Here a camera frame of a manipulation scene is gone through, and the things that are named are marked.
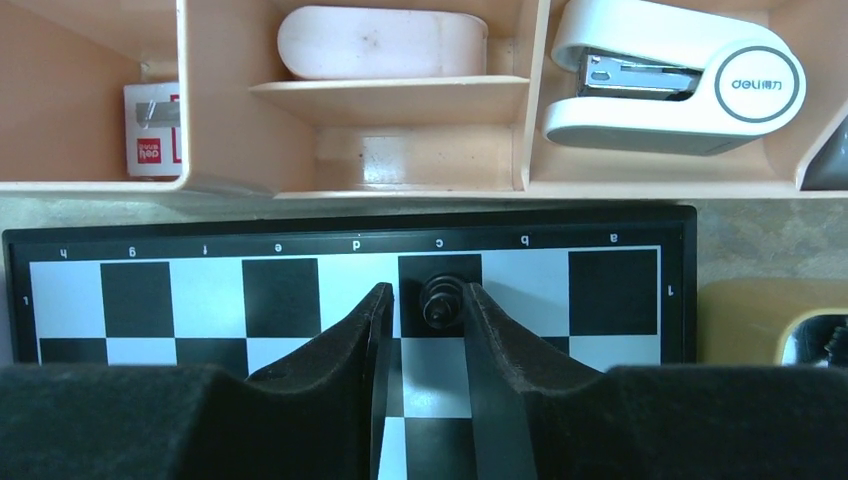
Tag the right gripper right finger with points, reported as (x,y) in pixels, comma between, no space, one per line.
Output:
(537,413)

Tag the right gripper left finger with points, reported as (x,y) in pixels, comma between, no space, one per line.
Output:
(316,413)

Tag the black white chess board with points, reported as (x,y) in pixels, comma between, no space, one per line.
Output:
(610,286)

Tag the pile of black chess pieces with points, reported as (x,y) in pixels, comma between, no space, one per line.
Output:
(822,340)

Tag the peach plastic desk organizer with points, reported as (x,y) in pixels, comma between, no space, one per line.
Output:
(249,127)

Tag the white staples box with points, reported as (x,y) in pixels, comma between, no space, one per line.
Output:
(152,130)

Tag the white stapler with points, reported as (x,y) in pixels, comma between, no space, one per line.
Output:
(657,78)

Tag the pink eraser block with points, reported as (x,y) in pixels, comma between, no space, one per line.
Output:
(363,43)

